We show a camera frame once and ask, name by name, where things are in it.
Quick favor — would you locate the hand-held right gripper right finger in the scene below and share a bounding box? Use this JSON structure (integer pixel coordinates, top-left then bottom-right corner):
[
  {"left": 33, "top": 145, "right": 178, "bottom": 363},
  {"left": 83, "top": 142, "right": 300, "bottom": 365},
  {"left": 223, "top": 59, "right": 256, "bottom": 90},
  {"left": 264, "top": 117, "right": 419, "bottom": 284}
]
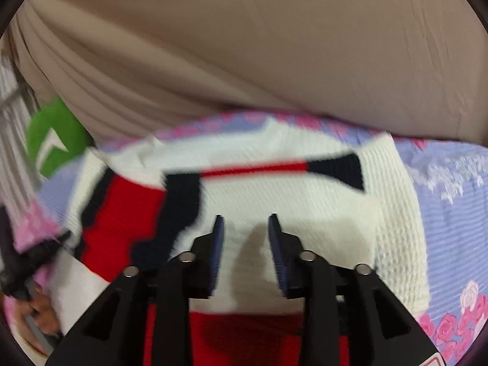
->
[{"left": 268, "top": 213, "right": 447, "bottom": 366}]

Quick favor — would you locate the person's left hand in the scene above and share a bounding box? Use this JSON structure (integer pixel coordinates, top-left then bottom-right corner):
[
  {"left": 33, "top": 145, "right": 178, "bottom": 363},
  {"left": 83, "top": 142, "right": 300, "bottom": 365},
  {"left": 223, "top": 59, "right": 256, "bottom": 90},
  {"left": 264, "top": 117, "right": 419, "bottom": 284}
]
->
[{"left": 15, "top": 285, "right": 62, "bottom": 351}]

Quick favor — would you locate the pink blue floral bed sheet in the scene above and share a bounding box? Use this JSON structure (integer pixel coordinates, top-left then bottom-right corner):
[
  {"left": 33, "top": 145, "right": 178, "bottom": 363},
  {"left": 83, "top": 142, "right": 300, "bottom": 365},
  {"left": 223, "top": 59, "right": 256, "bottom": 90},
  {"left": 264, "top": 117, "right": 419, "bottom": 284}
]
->
[{"left": 11, "top": 109, "right": 488, "bottom": 366}]

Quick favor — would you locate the green plush cushion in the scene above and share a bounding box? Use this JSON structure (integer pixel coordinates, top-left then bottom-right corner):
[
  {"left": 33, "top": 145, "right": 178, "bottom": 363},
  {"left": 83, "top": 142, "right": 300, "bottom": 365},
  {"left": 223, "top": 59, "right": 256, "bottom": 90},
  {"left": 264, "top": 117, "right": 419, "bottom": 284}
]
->
[{"left": 26, "top": 97, "right": 94, "bottom": 178}]

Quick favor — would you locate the white satin curtain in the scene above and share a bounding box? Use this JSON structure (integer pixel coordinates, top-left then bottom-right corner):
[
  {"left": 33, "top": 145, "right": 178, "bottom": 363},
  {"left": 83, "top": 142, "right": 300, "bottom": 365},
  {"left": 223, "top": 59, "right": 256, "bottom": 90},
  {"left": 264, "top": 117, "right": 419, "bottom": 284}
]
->
[{"left": 0, "top": 46, "right": 50, "bottom": 214}]

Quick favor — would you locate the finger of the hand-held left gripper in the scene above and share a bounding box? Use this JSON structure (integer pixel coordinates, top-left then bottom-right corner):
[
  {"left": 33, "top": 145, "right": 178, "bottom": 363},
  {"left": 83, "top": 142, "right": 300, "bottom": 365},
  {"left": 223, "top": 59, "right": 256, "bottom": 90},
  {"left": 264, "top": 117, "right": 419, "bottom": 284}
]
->
[{"left": 23, "top": 232, "right": 72, "bottom": 268}]

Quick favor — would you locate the beige draped cloth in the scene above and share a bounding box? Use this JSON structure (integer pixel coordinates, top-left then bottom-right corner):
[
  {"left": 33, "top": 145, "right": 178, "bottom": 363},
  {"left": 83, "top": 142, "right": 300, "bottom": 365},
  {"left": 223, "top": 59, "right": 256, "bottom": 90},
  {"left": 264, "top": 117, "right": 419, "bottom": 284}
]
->
[{"left": 8, "top": 0, "right": 488, "bottom": 147}]

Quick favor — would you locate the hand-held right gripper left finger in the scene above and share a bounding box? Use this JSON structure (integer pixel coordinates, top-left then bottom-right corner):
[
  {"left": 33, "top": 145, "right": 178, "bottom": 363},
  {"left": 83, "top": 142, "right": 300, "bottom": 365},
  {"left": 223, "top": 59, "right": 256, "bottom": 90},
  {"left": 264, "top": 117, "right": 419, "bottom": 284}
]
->
[{"left": 46, "top": 215, "right": 226, "bottom": 366}]

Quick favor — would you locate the white red navy knit sweater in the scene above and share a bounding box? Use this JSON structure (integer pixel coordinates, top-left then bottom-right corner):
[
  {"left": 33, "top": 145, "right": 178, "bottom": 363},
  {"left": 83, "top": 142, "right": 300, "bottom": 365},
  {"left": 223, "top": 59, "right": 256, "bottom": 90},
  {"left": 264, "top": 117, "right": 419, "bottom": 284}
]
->
[{"left": 49, "top": 116, "right": 431, "bottom": 366}]

